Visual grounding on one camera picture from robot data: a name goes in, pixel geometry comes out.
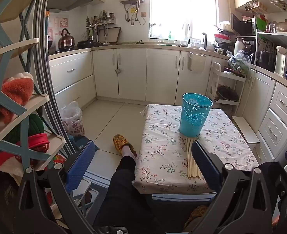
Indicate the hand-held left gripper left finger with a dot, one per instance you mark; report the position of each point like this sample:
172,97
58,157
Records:
81,165

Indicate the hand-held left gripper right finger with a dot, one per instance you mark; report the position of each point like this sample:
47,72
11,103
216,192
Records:
205,168

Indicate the bundle of wooden chopsticks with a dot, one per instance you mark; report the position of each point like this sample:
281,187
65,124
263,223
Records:
189,156

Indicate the teal perforated plastic basket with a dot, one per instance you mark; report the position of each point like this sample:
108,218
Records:
194,121

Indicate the blue dustpan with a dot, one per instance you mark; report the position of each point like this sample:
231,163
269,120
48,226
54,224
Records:
82,142

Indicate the floral bin with plastic bag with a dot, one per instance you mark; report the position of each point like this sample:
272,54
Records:
72,124

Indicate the yellow patterned slipper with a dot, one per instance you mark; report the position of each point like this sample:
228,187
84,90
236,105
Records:
197,213
120,142

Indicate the table with floral tablecloth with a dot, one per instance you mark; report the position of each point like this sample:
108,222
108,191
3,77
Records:
163,151

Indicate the cream panelled drawer cabinet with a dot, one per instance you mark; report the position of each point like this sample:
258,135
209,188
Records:
277,112

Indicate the red pouch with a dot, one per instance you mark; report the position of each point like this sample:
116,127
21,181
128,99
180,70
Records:
36,142

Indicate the person's leg in black trousers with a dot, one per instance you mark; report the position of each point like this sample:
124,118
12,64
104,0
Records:
124,195

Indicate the white step stool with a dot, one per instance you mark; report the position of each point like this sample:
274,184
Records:
245,129

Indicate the green round cushion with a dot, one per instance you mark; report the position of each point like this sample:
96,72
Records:
35,126

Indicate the dark pan in trolley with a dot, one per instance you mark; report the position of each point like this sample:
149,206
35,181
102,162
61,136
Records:
227,93

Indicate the teal and cream shelf rack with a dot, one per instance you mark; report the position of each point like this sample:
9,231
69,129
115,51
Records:
19,112

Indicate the cream two-drawer base cabinet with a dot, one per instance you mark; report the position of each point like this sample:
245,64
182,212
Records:
70,78

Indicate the white trolley rack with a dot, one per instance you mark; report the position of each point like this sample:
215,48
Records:
216,78

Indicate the white electric water boiler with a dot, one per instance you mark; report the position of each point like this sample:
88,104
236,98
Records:
283,61

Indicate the steel pot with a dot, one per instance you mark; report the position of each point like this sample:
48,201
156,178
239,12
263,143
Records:
266,59

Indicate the orange plush cloth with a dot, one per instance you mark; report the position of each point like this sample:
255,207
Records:
14,90

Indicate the white hanging door bin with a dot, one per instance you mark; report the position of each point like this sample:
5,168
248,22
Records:
197,63

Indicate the cream door base cabinets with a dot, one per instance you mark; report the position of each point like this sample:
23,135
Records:
133,73

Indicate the plastic bag of vegetables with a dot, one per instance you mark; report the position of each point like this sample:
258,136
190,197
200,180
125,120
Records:
239,63

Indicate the white thermos jug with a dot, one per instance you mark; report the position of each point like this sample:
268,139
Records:
239,47

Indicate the white countertop shelf unit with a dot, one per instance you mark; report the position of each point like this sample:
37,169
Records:
277,35

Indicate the black frying pan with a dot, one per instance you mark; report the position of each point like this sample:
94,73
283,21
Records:
86,43

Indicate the copper kettle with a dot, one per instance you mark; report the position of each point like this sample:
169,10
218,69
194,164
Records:
66,41

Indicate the dish rack with bowls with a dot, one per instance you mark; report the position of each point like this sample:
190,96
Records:
222,39

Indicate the chrome sink faucet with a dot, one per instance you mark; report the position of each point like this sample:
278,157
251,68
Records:
189,36

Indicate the leaning baking tray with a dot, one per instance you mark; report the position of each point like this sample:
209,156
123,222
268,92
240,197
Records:
111,35

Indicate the black microwave oven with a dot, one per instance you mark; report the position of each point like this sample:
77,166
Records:
243,25

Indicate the kitchen window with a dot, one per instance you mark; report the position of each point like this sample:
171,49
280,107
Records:
182,9

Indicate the grey sliding door frame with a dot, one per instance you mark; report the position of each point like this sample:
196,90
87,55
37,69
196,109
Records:
44,53

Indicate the red paper wall poster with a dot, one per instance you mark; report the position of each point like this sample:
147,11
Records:
60,24

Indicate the wall utensil rack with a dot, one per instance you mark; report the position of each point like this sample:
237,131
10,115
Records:
102,22

